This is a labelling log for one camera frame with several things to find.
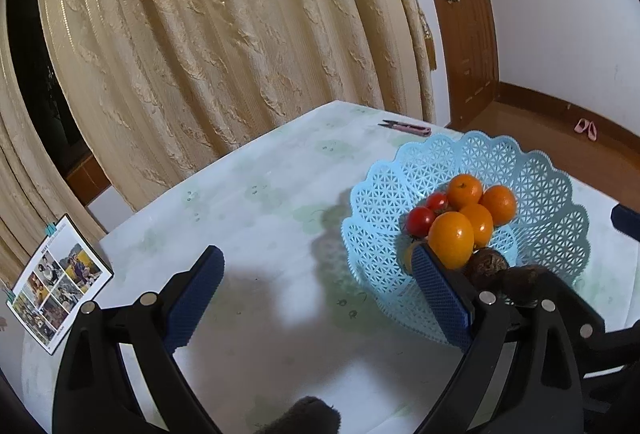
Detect beige curtain left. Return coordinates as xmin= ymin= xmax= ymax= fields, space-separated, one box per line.
xmin=0 ymin=0 xmax=106 ymax=285

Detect tan longan small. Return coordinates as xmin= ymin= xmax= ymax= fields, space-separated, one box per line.
xmin=402 ymin=241 xmax=425 ymax=276

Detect dark brown oval fruit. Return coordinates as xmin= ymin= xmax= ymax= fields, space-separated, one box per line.
xmin=500 ymin=265 xmax=564 ymax=306

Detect large orange kumquat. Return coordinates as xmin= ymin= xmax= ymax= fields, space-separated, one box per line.
xmin=427 ymin=212 xmax=474 ymax=270

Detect white cartoon bed sheet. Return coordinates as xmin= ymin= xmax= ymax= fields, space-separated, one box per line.
xmin=22 ymin=101 xmax=639 ymax=433

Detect beige curtain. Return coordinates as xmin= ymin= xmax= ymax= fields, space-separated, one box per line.
xmin=38 ymin=0 xmax=435 ymax=209
xmin=0 ymin=0 xmax=106 ymax=285

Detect teal binder clip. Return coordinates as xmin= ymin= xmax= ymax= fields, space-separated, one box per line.
xmin=4 ymin=290 xmax=15 ymax=304
xmin=44 ymin=223 xmax=56 ymax=237

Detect red cherry tomato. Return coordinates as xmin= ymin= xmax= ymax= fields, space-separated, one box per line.
xmin=425 ymin=192 xmax=449 ymax=215
xmin=405 ymin=206 xmax=436 ymax=239

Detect beige curtain right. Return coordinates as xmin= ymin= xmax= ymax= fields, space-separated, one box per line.
xmin=38 ymin=0 xmax=435 ymax=209

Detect grey gloved left hand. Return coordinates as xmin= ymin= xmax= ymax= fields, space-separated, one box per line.
xmin=259 ymin=396 xmax=342 ymax=434

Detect dark water chestnut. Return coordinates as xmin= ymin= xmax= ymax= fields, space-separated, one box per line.
xmin=462 ymin=247 xmax=509 ymax=291

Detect light blue lattice basket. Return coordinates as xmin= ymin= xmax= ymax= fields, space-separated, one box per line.
xmin=341 ymin=131 xmax=590 ymax=344

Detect teal binder clip left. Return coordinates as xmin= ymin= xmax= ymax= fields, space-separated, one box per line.
xmin=4 ymin=290 xmax=15 ymax=304

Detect pink slippers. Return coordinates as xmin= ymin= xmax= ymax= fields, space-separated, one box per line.
xmin=574 ymin=119 xmax=598 ymax=142

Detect teal binder clip right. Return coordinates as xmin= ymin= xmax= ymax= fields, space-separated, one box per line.
xmin=44 ymin=223 xmax=56 ymax=237

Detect photo collage card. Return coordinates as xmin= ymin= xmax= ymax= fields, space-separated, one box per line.
xmin=6 ymin=215 xmax=113 ymax=355

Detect brown wooden door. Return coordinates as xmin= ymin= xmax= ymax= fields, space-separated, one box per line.
xmin=434 ymin=0 xmax=499 ymax=131

